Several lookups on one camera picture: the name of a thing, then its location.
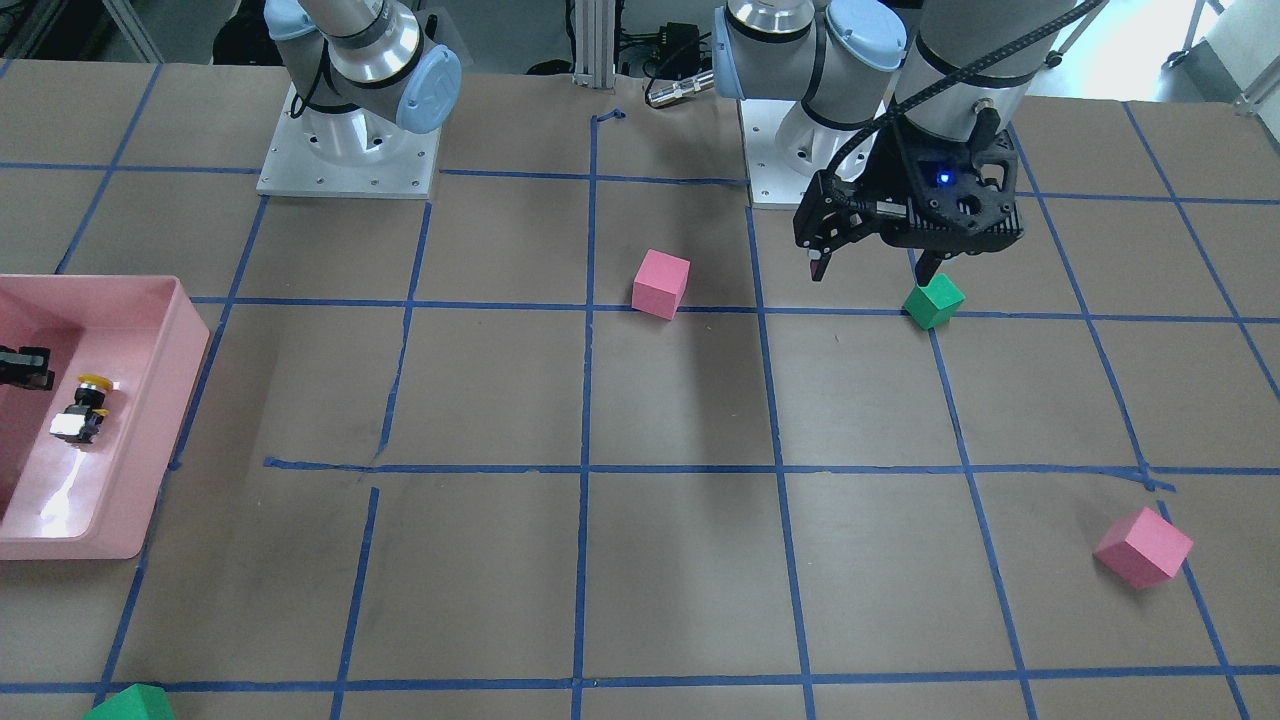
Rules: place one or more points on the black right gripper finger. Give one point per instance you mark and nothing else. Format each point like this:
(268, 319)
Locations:
(27, 367)

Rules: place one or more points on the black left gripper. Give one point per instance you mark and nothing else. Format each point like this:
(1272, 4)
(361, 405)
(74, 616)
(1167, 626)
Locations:
(893, 172)

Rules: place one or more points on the yellow push button switch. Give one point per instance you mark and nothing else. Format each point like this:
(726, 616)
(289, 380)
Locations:
(80, 422)

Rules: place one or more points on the green cube near arm base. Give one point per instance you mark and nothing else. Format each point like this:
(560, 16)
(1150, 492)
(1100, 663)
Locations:
(934, 303)

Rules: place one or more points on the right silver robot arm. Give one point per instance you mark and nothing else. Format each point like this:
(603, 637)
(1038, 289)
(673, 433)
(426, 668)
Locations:
(134, 169)

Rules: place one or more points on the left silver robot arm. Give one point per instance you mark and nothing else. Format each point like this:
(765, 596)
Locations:
(912, 117)

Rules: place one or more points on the pink plastic bin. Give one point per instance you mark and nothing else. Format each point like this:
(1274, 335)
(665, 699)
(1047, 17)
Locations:
(85, 452)

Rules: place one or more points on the pink cube near center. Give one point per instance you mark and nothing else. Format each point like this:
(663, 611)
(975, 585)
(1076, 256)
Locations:
(659, 284)

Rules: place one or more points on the pink cube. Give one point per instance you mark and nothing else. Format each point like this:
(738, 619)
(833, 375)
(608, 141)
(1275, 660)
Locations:
(1144, 549)
(659, 284)

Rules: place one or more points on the green cube near bin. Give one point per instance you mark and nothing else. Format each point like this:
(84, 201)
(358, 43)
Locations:
(136, 702)

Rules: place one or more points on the pink cube far side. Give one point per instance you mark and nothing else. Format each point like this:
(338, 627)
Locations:
(1144, 549)

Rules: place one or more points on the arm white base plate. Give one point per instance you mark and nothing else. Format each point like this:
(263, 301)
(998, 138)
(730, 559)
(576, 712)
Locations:
(783, 147)
(346, 156)

